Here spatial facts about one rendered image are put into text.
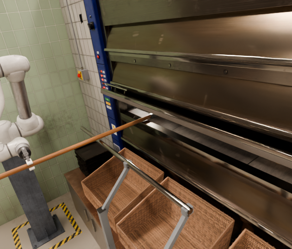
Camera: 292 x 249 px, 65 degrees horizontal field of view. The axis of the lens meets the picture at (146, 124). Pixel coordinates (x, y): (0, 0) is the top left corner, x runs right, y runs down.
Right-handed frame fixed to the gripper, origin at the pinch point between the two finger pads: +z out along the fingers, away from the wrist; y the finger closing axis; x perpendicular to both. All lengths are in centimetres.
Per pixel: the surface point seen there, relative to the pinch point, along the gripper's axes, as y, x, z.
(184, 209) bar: 2, -44, 86
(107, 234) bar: 42, -23, 40
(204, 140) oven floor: 1, -92, 56
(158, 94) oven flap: -28, -78, 31
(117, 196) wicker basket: 61, -51, -4
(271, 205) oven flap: 14, -83, 103
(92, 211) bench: 62, -29, -4
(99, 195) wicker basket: 61, -40, -16
